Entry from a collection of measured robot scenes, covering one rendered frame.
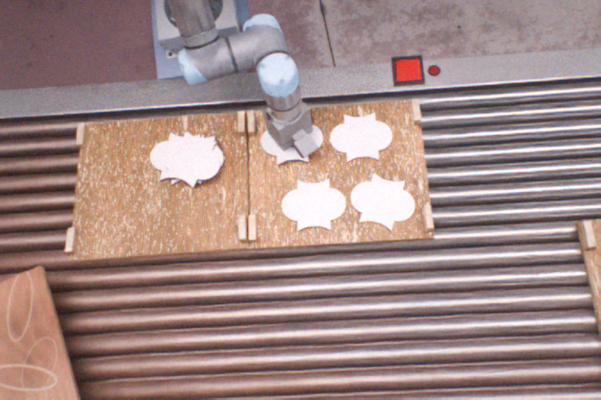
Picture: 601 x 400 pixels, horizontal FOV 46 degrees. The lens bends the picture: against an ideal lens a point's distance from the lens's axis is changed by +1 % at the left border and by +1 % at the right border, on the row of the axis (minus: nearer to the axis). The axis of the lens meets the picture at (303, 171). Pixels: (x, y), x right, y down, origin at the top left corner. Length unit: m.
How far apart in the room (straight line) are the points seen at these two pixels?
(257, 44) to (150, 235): 0.51
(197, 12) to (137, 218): 0.52
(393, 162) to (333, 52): 1.34
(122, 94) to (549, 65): 1.06
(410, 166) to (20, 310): 0.89
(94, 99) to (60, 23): 1.44
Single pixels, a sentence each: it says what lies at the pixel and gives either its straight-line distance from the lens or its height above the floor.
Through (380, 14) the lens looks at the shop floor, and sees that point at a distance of 3.01.
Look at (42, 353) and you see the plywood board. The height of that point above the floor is 1.04.
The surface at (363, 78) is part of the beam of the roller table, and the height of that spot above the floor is 0.91.
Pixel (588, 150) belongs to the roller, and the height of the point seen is 0.91.
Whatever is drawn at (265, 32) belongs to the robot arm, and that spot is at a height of 1.24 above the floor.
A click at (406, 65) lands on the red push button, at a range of 1.77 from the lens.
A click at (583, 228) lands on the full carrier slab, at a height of 0.95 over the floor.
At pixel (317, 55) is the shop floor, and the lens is 2.91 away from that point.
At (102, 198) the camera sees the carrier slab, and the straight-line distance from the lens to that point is 1.71.
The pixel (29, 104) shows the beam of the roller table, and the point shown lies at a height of 0.91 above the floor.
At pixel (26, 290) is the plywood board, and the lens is 1.58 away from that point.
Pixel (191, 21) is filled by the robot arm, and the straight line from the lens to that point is 1.41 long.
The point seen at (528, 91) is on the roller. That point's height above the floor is 0.92.
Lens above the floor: 2.42
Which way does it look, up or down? 65 degrees down
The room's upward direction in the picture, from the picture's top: 11 degrees counter-clockwise
